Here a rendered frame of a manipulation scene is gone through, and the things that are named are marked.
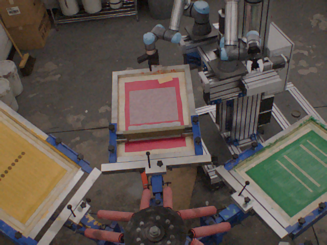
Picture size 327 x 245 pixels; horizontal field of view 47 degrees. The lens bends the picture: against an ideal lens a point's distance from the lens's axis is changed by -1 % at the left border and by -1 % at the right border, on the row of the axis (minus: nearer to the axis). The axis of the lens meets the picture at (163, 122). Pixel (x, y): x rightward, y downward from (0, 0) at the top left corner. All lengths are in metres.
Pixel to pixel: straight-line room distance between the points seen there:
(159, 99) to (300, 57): 2.63
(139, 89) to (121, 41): 2.58
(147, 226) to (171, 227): 0.12
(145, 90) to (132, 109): 0.20
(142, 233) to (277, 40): 1.85
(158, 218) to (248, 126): 1.82
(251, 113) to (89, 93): 2.07
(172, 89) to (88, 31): 3.10
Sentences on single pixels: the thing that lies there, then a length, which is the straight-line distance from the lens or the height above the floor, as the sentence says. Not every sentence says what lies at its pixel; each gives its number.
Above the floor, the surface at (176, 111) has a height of 1.06.
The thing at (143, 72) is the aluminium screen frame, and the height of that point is 1.15.
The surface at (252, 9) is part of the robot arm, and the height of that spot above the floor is 1.72.
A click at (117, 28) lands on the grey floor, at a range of 5.65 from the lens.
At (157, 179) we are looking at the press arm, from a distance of 2.31.
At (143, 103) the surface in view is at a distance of 2.74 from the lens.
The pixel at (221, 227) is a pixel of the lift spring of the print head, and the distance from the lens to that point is 2.08.
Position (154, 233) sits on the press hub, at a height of 1.34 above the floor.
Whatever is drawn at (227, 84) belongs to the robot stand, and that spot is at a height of 1.15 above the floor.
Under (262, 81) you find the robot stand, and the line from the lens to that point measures 2.74.
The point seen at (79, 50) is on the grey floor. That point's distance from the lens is 5.36.
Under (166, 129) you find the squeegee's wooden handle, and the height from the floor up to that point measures 1.13.
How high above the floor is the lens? 2.94
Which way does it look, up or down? 46 degrees down
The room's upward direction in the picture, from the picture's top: 7 degrees counter-clockwise
